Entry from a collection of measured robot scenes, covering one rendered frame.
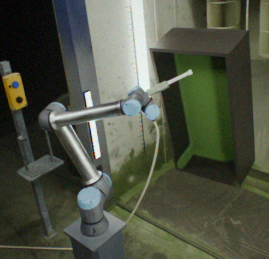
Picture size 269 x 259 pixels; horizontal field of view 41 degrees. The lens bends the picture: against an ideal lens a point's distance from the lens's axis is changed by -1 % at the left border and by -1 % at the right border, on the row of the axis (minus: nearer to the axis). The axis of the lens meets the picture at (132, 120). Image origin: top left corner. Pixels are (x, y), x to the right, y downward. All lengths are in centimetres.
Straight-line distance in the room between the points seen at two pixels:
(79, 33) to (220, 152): 163
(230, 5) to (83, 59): 158
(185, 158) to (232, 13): 147
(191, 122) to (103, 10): 124
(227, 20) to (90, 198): 226
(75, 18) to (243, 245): 222
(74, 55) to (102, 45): 30
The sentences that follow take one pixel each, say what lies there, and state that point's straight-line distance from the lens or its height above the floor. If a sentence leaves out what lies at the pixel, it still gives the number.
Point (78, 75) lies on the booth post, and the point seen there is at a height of 142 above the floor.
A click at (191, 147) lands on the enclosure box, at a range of 347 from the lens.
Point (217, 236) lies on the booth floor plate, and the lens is 323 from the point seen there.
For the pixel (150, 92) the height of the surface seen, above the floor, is 142.
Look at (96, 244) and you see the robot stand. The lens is 238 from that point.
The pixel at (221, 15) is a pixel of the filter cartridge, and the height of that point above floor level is 161.
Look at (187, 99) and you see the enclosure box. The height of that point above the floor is 105.
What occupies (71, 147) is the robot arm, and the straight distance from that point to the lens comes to 233.
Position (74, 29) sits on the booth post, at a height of 178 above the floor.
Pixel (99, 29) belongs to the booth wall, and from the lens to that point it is 299.
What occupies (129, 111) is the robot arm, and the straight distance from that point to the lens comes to 193.
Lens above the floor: 228
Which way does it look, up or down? 25 degrees down
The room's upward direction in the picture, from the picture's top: 6 degrees counter-clockwise
